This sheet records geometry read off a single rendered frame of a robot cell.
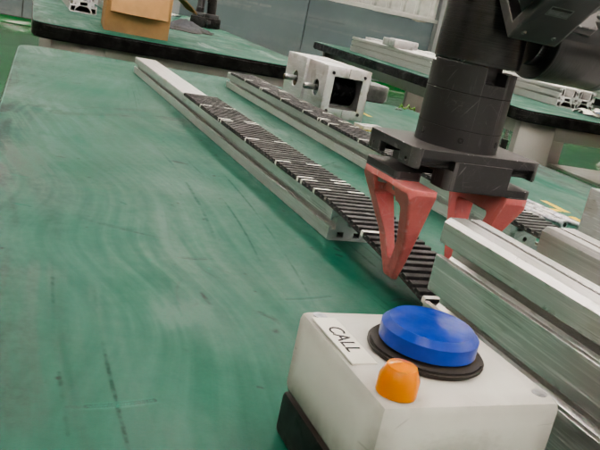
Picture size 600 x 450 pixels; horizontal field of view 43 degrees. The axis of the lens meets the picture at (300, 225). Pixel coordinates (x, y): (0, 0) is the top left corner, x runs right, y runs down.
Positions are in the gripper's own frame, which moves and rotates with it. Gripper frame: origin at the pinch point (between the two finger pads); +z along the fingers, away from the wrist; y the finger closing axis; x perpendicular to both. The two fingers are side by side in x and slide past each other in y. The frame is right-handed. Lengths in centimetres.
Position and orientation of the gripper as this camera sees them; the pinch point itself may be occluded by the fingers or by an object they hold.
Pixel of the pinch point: (422, 267)
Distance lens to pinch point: 55.6
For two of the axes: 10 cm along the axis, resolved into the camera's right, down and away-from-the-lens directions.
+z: -2.0, 9.4, 2.8
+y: 9.1, 0.7, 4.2
